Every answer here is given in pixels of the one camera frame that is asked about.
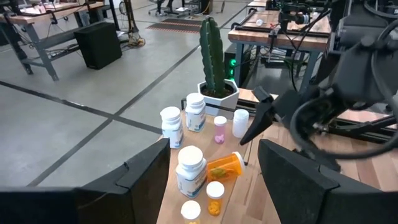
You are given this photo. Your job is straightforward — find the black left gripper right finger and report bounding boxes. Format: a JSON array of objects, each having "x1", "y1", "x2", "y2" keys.
[{"x1": 257, "y1": 139, "x2": 398, "y2": 224}]

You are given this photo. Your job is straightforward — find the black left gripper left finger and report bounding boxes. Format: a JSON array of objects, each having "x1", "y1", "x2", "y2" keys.
[{"x1": 75, "y1": 138, "x2": 172, "y2": 224}]

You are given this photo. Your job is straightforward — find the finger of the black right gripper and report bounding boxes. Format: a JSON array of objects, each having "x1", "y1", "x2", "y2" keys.
[
  {"x1": 239, "y1": 100, "x2": 277, "y2": 146},
  {"x1": 294, "y1": 148, "x2": 341, "y2": 172}
]

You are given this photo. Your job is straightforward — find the plain white slim bottle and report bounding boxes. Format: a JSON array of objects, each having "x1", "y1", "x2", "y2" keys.
[{"x1": 232, "y1": 108, "x2": 250, "y2": 139}]

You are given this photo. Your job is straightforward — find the pink vial white cap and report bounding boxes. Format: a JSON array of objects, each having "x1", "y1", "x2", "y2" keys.
[{"x1": 213, "y1": 115, "x2": 228, "y2": 145}]

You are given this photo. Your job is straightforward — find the white melatonin bottle blue label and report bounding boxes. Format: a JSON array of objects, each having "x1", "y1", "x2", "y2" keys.
[
  {"x1": 175, "y1": 145, "x2": 208, "y2": 199},
  {"x1": 159, "y1": 106, "x2": 184, "y2": 149},
  {"x1": 185, "y1": 92, "x2": 207, "y2": 133}
]

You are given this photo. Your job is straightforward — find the yellow vial white cap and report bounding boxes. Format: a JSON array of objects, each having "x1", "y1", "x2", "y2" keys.
[
  {"x1": 180, "y1": 200, "x2": 202, "y2": 224},
  {"x1": 206, "y1": 180, "x2": 226, "y2": 217}
]

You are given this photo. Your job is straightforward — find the large amber pill bottle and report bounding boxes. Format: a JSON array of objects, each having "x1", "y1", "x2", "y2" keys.
[{"x1": 206, "y1": 151, "x2": 246, "y2": 183}]

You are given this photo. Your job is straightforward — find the white planter pot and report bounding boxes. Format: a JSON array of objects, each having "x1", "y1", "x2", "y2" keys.
[{"x1": 197, "y1": 78, "x2": 240, "y2": 118}]

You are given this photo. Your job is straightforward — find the computer tower green lights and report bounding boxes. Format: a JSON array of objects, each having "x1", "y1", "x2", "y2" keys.
[{"x1": 224, "y1": 43, "x2": 249, "y2": 91}]

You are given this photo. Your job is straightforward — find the green cactus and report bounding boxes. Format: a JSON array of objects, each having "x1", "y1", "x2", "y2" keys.
[{"x1": 198, "y1": 16, "x2": 226, "y2": 96}]

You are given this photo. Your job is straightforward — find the wooden workbench grey legs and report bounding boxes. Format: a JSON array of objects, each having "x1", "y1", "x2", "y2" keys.
[
  {"x1": 0, "y1": 0, "x2": 105, "y2": 82},
  {"x1": 228, "y1": 0, "x2": 332, "y2": 94}
]

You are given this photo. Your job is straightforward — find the black robot on workbench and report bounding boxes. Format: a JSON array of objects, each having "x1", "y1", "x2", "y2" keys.
[{"x1": 276, "y1": 0, "x2": 312, "y2": 32}]

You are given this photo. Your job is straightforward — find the striped floor mat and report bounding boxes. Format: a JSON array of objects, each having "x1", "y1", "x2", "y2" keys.
[{"x1": 146, "y1": 17, "x2": 203, "y2": 34}]

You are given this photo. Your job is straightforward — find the black cabinet box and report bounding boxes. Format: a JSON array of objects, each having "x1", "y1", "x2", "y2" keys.
[{"x1": 73, "y1": 21, "x2": 123, "y2": 70}]

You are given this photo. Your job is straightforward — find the black looping camera cable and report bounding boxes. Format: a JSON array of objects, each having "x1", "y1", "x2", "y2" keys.
[{"x1": 289, "y1": 18, "x2": 398, "y2": 160}]

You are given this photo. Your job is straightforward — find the wooden shelf black frame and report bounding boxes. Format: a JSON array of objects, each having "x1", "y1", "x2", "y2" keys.
[{"x1": 155, "y1": 98, "x2": 259, "y2": 224}]

